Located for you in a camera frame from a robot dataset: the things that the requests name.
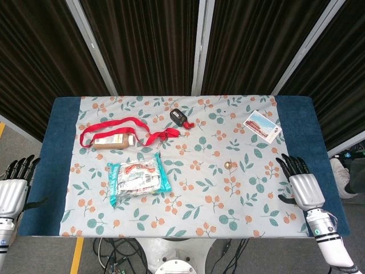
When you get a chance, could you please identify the dark pleated curtain panel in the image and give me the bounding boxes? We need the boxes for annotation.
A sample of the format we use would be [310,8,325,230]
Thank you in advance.
[78,0,200,96]
[278,0,365,152]
[0,0,111,142]
[201,0,333,96]

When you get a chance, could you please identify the floral grey tablecloth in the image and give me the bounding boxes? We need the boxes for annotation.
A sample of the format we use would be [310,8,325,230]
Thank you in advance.
[59,95,310,238]

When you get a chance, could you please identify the postcard with red building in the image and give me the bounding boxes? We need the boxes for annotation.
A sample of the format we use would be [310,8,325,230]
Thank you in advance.
[243,110,282,143]

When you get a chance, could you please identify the black fob with red cord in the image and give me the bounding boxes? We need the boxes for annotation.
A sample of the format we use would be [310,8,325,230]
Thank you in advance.
[169,108,196,130]

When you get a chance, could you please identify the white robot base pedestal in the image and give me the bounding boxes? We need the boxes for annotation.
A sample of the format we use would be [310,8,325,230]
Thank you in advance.
[133,237,217,274]

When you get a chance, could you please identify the red lanyard with clip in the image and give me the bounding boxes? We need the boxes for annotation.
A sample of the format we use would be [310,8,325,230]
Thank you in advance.
[79,116,189,149]

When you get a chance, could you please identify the teal white snack package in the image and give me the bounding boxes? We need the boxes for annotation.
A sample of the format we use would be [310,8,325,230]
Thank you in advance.
[106,152,172,208]

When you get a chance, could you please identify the grey metal partition post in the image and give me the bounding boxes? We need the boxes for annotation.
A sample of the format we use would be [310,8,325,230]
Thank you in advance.
[190,0,216,96]
[64,0,118,96]
[271,0,347,96]

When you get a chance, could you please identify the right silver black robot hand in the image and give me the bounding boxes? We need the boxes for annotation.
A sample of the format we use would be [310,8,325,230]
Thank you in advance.
[275,153,326,212]

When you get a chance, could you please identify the black equipment with blue lights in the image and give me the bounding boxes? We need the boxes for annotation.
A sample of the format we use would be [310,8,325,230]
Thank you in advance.
[329,144,365,162]

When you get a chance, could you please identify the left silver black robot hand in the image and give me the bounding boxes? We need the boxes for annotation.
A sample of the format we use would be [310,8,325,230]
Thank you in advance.
[0,155,48,220]

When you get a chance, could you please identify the blue table cover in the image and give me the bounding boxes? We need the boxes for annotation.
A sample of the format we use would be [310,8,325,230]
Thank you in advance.
[17,96,351,237]

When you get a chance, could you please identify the white sneaker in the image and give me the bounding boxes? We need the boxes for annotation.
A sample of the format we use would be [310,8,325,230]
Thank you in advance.
[330,158,359,200]

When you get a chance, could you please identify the grey metal partition rail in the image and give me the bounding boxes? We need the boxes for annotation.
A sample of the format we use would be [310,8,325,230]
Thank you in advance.
[0,114,43,142]
[327,138,365,157]

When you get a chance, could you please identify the brown bottle white cap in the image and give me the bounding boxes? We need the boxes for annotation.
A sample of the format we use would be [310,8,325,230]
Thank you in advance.
[91,133,136,151]

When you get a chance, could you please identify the black floor cable tangle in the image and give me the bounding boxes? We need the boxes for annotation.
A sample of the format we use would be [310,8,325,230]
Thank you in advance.
[218,237,252,274]
[92,237,151,274]

